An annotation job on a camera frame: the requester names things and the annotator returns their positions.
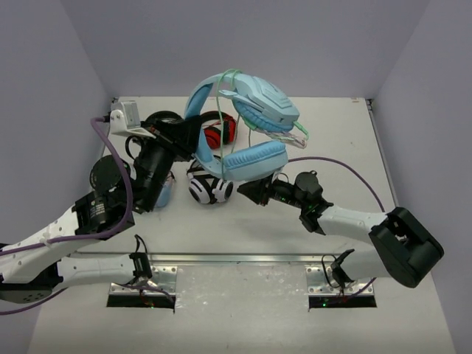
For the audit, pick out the metal base plate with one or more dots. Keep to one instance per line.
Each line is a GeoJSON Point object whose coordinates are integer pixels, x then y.
{"type": "Point", "coordinates": [163, 282]}
{"type": "Point", "coordinates": [320, 285]}

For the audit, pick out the red headphones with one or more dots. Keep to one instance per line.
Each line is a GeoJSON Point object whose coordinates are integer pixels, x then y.
{"type": "Point", "coordinates": [219, 129]}

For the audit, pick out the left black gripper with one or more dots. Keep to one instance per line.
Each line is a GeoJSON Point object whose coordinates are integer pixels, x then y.
{"type": "Point", "coordinates": [171, 133]}

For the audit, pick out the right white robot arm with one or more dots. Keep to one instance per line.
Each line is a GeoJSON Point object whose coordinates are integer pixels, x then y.
{"type": "Point", "coordinates": [402, 248]}

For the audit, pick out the metal table rail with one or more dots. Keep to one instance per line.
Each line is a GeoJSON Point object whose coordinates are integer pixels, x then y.
{"type": "Point", "coordinates": [189, 259]}

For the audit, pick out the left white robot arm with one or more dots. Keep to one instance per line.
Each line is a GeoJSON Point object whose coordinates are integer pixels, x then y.
{"type": "Point", "coordinates": [38, 268]}

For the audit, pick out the pink cat ear headphones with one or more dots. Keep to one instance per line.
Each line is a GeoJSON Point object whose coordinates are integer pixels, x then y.
{"type": "Point", "coordinates": [165, 194]}

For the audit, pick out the white black headphones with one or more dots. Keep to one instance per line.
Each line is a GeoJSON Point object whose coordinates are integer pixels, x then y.
{"type": "Point", "coordinates": [205, 188]}

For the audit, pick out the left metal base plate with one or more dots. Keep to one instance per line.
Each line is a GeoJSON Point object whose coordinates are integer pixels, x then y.
{"type": "Point", "coordinates": [163, 282]}

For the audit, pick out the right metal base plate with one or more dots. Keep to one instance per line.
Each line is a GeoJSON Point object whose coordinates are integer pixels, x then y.
{"type": "Point", "coordinates": [320, 285]}

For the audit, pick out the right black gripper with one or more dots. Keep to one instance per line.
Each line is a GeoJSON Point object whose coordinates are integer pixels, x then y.
{"type": "Point", "coordinates": [259, 190]}

